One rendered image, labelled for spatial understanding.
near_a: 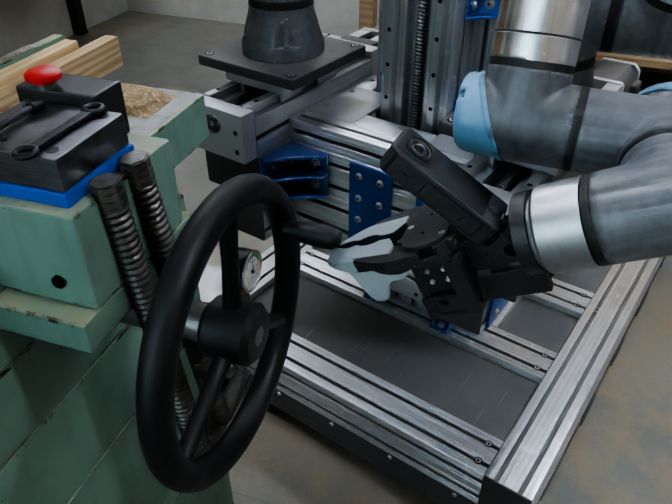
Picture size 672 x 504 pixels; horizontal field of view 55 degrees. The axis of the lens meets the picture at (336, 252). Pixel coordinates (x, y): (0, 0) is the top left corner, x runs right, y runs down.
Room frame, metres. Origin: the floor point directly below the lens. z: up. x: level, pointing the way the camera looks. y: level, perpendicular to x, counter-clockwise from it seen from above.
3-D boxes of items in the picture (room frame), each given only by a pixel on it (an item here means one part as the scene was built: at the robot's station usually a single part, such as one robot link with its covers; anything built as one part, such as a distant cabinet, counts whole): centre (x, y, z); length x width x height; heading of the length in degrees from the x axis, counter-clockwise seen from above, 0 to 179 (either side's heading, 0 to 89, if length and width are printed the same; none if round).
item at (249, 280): (0.72, 0.13, 0.65); 0.06 x 0.04 x 0.08; 162
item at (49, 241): (0.48, 0.23, 0.91); 0.15 x 0.14 x 0.09; 162
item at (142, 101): (0.75, 0.26, 0.91); 0.10 x 0.07 x 0.02; 72
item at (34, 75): (0.52, 0.24, 1.02); 0.03 x 0.03 x 0.01
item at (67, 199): (0.49, 0.23, 0.99); 0.13 x 0.11 x 0.06; 162
